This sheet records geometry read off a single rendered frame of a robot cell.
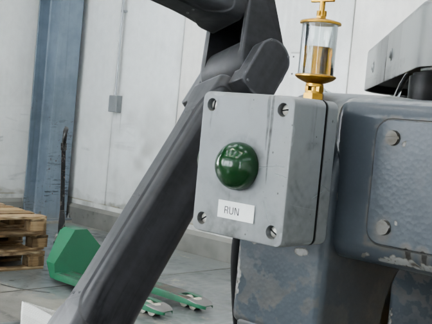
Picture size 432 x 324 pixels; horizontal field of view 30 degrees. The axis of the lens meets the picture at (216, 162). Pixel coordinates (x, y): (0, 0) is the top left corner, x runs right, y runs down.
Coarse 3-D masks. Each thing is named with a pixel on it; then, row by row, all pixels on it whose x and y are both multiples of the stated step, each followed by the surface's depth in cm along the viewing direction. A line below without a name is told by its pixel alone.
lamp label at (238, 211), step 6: (222, 204) 51; (228, 204) 50; (234, 204) 50; (240, 204) 50; (246, 204) 49; (222, 210) 51; (228, 210) 50; (234, 210) 50; (240, 210) 50; (246, 210) 49; (252, 210) 49; (222, 216) 50; (228, 216) 50; (234, 216) 50; (240, 216) 49; (246, 216) 49; (252, 216) 49; (252, 222) 49
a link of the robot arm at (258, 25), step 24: (168, 0) 81; (192, 0) 81; (216, 0) 81; (240, 0) 82; (264, 0) 84; (216, 24) 85; (240, 24) 89; (264, 24) 83; (216, 48) 87; (240, 48) 81; (216, 72) 84
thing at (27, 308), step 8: (24, 304) 107; (32, 304) 106; (24, 312) 107; (32, 312) 105; (40, 312) 104; (48, 312) 104; (24, 320) 106; (32, 320) 105; (40, 320) 104; (48, 320) 102
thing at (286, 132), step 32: (224, 96) 51; (256, 96) 49; (288, 96) 47; (224, 128) 51; (256, 128) 49; (288, 128) 47; (320, 128) 49; (288, 160) 47; (320, 160) 49; (224, 192) 51; (256, 192) 49; (288, 192) 47; (320, 192) 50; (224, 224) 50; (256, 224) 49; (288, 224) 48; (320, 224) 50
